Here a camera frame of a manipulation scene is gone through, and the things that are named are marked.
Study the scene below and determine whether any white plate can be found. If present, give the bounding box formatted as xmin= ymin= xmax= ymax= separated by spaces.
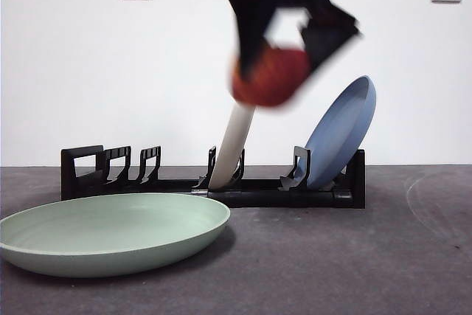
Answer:
xmin=208 ymin=103 xmax=256 ymax=190

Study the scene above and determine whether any black plate rack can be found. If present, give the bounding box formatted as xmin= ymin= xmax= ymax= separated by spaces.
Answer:
xmin=60 ymin=145 xmax=367 ymax=210

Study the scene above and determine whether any blue plate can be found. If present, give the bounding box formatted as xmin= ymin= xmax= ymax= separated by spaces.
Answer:
xmin=304 ymin=75 xmax=378 ymax=190

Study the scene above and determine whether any green plate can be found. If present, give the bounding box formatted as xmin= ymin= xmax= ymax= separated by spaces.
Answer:
xmin=0 ymin=192 xmax=232 ymax=279

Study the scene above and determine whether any red yellow apple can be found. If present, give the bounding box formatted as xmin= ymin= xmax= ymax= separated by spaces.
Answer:
xmin=231 ymin=47 xmax=310 ymax=108

